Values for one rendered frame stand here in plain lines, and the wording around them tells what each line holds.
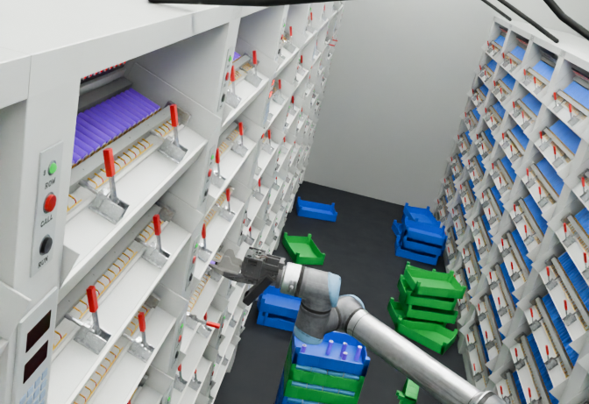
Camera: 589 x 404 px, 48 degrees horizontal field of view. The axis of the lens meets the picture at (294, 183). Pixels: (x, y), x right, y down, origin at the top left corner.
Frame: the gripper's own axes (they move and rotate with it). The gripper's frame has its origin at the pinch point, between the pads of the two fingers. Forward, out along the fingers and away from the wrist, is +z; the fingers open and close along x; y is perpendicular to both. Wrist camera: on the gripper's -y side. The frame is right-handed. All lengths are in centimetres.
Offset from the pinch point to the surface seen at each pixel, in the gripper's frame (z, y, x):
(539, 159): -127, 16, -160
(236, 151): 0.6, 34.0, -4.3
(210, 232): 1.2, 13.9, 7.9
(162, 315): 1, 14, 51
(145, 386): 2, -6, 50
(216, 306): -0.4, -25.7, -20.7
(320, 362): -41, -60, -55
